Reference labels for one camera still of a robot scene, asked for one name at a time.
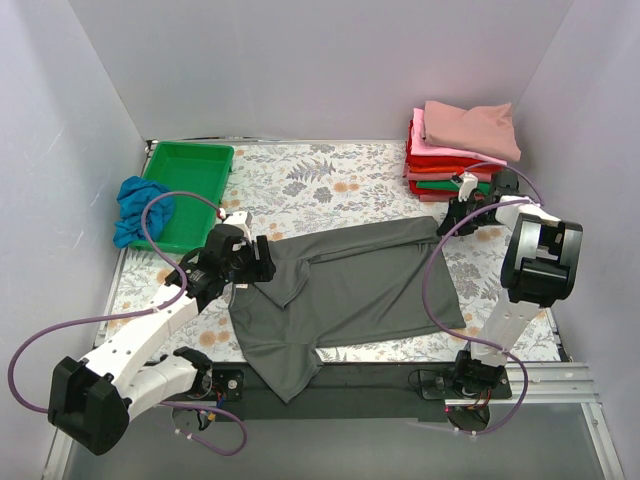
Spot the dark grey t shirt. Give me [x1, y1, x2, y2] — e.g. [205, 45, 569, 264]
[229, 216, 464, 402]

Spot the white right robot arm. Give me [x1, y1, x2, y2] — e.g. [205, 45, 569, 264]
[423, 169, 583, 398]

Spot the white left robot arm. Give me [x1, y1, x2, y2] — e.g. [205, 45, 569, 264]
[48, 224, 276, 455]

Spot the green folded shirt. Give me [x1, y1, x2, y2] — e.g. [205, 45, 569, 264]
[408, 180, 491, 197]

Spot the bottom pink folded shirt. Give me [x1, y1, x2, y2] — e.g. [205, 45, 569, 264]
[419, 194, 451, 203]

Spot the orange folded shirt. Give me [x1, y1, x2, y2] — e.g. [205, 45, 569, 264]
[407, 165, 502, 175]

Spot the salmon folded shirt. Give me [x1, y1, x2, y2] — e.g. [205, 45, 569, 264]
[403, 169, 494, 182]

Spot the light pink folded shirt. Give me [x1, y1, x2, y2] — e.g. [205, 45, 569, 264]
[408, 108, 507, 165]

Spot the dusty pink folded shirt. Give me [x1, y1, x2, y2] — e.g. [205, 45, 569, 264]
[422, 101, 521, 162]

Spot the green plastic tray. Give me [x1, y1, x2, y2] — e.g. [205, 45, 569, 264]
[143, 141, 234, 254]

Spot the crumpled blue t shirt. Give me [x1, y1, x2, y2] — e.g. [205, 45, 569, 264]
[113, 176, 175, 249]

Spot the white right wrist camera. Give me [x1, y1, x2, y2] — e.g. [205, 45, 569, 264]
[451, 172, 479, 202]

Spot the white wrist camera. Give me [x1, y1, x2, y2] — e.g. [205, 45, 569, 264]
[451, 172, 479, 202]
[219, 210, 252, 240]

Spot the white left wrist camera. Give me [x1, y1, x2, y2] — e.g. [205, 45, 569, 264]
[219, 210, 252, 240]

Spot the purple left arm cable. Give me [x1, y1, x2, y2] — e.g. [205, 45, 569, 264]
[8, 191, 249, 457]

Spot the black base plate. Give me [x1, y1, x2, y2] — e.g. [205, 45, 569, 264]
[170, 362, 512, 422]

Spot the aluminium frame rail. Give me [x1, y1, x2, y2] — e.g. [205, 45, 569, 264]
[44, 362, 623, 479]

